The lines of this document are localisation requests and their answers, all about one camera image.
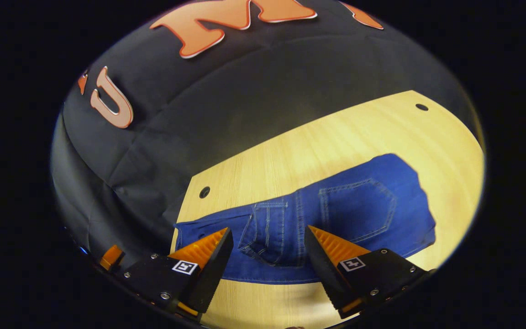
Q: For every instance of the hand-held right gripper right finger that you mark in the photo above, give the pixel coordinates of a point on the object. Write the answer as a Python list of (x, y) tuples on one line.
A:
[(324, 269)]

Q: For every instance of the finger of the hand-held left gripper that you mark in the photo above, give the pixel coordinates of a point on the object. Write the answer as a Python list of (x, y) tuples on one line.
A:
[(111, 257)]

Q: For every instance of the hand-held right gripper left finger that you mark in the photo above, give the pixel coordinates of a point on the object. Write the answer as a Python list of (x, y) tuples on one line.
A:
[(208, 276)]

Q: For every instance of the blue denim jeans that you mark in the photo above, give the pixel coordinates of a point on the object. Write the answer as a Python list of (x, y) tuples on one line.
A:
[(359, 214)]

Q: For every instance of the black backdrop cloth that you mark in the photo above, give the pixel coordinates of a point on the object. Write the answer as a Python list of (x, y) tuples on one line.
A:
[(226, 100)]

